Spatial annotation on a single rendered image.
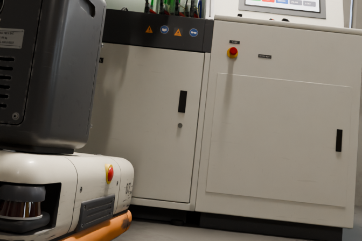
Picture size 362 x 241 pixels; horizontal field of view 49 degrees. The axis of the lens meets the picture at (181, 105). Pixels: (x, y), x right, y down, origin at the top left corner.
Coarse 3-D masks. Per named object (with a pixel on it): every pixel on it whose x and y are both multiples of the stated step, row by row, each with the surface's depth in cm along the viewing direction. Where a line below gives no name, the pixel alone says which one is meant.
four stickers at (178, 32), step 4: (148, 28) 186; (152, 28) 186; (160, 28) 186; (164, 28) 186; (168, 28) 186; (176, 28) 186; (180, 28) 186; (148, 32) 185; (152, 32) 185; (160, 32) 185; (164, 32) 185; (168, 32) 185; (176, 32) 185; (180, 32) 185; (192, 32) 185; (196, 32) 185; (180, 36) 185; (192, 36) 185; (196, 36) 185
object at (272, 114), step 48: (336, 0) 217; (240, 48) 184; (288, 48) 184; (336, 48) 184; (240, 96) 181; (288, 96) 182; (336, 96) 182; (240, 144) 179; (288, 144) 179; (336, 144) 178; (240, 192) 176; (288, 192) 176; (336, 192) 176; (336, 240) 178
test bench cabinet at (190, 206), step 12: (204, 60) 184; (204, 72) 183; (204, 84) 182; (204, 96) 182; (204, 108) 181; (192, 168) 179; (192, 180) 177; (192, 192) 176; (132, 204) 183; (144, 204) 176; (156, 204) 176; (168, 204) 176; (180, 204) 176; (192, 204) 176; (132, 216) 182; (144, 216) 182; (156, 216) 182; (168, 216) 182; (180, 216) 182
